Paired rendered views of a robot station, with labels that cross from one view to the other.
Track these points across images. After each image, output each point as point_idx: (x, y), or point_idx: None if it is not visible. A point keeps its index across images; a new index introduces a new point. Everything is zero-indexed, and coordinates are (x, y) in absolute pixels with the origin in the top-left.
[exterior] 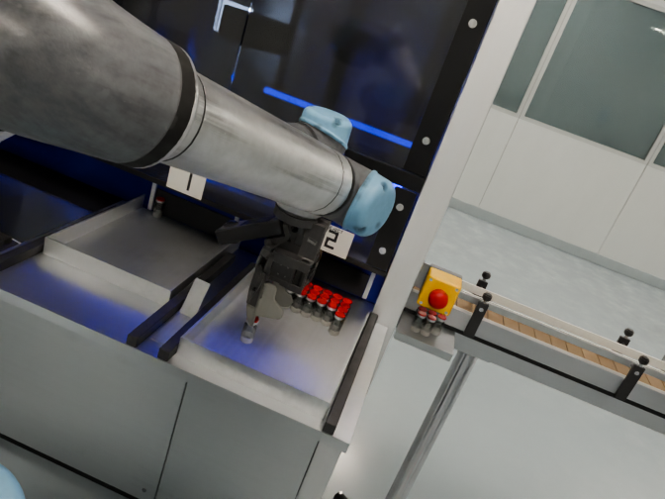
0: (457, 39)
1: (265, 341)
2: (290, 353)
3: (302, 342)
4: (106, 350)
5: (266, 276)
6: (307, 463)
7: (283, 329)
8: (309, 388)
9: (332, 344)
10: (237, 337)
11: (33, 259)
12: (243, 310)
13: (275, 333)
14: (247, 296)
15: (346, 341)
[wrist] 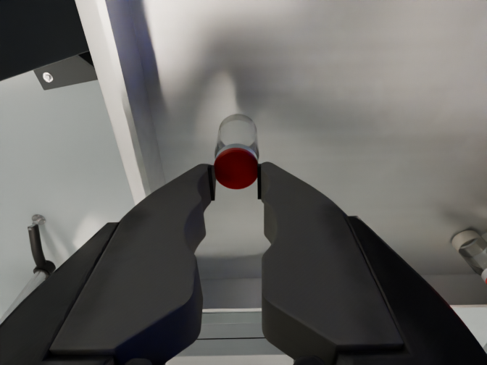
0: None
1: (343, 135)
2: (325, 195)
3: (389, 200)
4: None
5: (277, 329)
6: None
7: (425, 150)
8: (239, 250)
9: (417, 247)
10: (314, 65)
11: None
12: (480, 14)
13: (394, 141)
14: (72, 256)
15: (443, 263)
